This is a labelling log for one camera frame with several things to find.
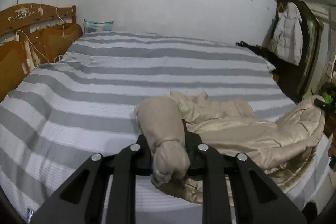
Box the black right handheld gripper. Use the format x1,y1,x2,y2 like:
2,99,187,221
314,83,336,115

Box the grey white striped bedspread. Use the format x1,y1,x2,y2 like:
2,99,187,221
0,31,334,224

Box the person's right hand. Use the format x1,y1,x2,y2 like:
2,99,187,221
328,134,336,157

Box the white charging cable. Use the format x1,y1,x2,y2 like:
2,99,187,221
15,6,74,64

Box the teal pink striped pillow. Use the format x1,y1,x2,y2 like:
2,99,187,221
83,20,114,34

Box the white hanging puffer coat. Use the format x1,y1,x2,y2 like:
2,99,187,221
267,2,303,66

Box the beige puffer jacket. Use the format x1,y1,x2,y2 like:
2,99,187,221
134,91,325,203

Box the dark wooden wardrobe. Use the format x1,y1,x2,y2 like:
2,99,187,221
262,0,323,102

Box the smartphone with lit screen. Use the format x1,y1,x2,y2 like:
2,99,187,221
26,208,34,223

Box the brown wooden headboard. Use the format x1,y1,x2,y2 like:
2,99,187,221
1,3,83,100

